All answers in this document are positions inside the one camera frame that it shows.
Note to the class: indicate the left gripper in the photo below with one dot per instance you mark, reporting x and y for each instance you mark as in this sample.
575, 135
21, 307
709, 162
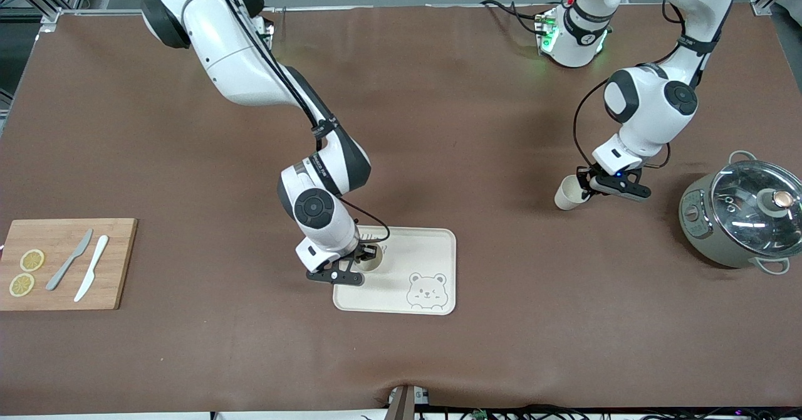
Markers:
586, 178

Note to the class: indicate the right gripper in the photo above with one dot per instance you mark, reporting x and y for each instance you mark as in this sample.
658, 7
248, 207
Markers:
361, 255

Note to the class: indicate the white plastic cup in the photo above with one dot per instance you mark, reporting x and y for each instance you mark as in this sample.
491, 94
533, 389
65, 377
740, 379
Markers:
567, 195
371, 267

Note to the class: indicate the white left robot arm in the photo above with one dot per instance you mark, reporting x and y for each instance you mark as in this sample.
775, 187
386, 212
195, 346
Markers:
651, 106

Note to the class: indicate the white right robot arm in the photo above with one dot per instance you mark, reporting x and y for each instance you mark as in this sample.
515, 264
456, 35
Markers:
238, 62

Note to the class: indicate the cream tray with bear print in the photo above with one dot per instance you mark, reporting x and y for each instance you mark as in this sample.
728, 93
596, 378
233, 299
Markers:
401, 282

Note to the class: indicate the grey-green electric cooking pot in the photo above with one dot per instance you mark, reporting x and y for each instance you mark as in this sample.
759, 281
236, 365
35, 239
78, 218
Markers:
702, 238

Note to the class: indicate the brown table cover mat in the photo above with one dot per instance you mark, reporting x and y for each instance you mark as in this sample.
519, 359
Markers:
438, 125

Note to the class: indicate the glass pot lid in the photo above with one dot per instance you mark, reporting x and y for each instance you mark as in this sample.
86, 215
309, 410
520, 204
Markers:
739, 207

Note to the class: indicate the white plastic knife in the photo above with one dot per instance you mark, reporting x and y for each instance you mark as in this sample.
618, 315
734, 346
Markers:
94, 268

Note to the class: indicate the grey plastic knife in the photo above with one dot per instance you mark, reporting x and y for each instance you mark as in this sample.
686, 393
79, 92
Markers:
62, 272

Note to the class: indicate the wooden cutting board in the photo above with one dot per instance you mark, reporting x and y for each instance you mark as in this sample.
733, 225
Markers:
37, 232

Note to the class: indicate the lemon slice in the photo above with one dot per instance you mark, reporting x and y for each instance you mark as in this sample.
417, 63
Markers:
32, 260
22, 284

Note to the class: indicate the grey metal post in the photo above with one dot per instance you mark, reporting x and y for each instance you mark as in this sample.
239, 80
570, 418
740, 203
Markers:
401, 407

